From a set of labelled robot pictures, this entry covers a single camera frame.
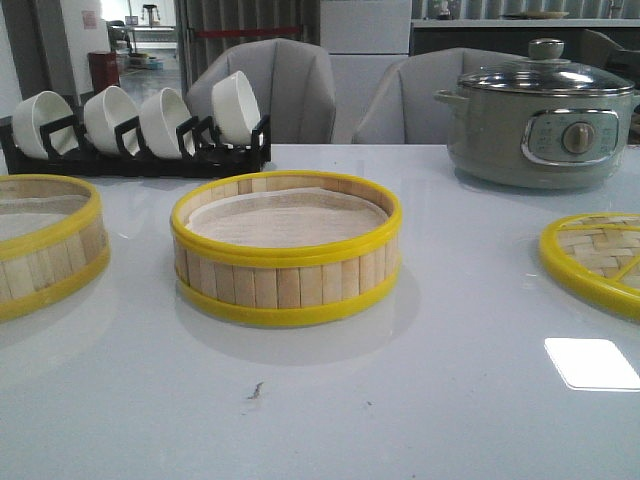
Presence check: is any red bin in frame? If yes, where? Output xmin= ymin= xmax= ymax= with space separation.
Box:
xmin=88 ymin=51 xmax=120 ymax=94

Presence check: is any right grey chair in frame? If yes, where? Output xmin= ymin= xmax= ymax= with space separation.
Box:
xmin=352 ymin=48 xmax=518 ymax=145

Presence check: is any grey chair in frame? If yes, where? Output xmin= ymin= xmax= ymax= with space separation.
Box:
xmin=186 ymin=38 xmax=336 ymax=144
xmin=352 ymin=48 xmax=518 ymax=145

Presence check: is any green electric cooking pot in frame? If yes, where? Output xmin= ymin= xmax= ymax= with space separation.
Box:
xmin=434 ymin=86 xmax=639 ymax=190

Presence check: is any bamboo steamer tier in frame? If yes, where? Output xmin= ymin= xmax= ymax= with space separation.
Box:
xmin=170 ymin=170 xmax=402 ymax=326
xmin=1 ymin=174 xmax=110 ymax=321

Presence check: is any black dish rack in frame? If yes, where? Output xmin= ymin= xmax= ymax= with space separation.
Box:
xmin=1 ymin=114 xmax=271 ymax=179

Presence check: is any left grey chair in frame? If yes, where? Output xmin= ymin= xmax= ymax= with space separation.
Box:
xmin=186 ymin=38 xmax=336 ymax=144

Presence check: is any glass pot lid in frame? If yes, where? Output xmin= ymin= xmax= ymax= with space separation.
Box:
xmin=458 ymin=38 xmax=635 ymax=96

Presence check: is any woven bamboo steamer lid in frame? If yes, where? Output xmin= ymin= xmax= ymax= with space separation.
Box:
xmin=538 ymin=212 xmax=639 ymax=322

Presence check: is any white bowl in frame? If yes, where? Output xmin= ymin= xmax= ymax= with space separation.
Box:
xmin=211 ymin=71 xmax=261 ymax=146
xmin=139 ymin=88 xmax=192 ymax=159
xmin=84 ymin=85 xmax=138 ymax=156
xmin=12 ymin=91 xmax=72 ymax=159

